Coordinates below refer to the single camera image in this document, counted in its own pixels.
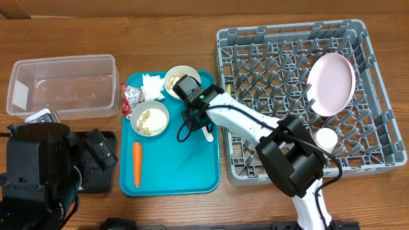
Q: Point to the orange carrot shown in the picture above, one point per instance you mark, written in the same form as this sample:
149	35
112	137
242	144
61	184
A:
137	154

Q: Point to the cream bowl with peanuts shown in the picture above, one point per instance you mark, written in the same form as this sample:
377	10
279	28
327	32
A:
175	74

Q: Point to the yellow plastic spoon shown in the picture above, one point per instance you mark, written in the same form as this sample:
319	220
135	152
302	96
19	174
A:
228	89

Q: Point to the white paper cup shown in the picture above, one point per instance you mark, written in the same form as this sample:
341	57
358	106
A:
326	139

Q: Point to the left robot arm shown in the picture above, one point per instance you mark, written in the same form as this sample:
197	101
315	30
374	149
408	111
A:
47	167

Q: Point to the grey dishwasher rack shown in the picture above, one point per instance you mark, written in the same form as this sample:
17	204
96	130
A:
268	66

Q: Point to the crumpled white napkin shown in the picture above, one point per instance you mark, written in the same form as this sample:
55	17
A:
152	87

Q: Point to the black plastic tray bin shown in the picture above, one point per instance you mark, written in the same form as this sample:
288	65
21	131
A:
93	179

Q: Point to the clear plastic bin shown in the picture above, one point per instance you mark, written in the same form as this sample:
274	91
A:
76	87

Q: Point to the red silver foil wrapper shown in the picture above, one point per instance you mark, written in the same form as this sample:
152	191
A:
132	96

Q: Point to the pink round plate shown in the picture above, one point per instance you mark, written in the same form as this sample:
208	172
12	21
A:
332	80

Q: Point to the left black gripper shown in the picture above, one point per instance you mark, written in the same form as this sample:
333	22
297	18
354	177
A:
91	160

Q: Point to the grey bowl with rice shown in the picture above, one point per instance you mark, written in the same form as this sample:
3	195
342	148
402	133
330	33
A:
149	118

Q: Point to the teal plastic tray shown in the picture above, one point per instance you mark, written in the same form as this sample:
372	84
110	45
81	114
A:
170	167

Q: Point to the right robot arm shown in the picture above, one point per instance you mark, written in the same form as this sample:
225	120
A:
291	158

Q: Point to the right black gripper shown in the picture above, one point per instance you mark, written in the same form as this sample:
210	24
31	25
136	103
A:
192	124

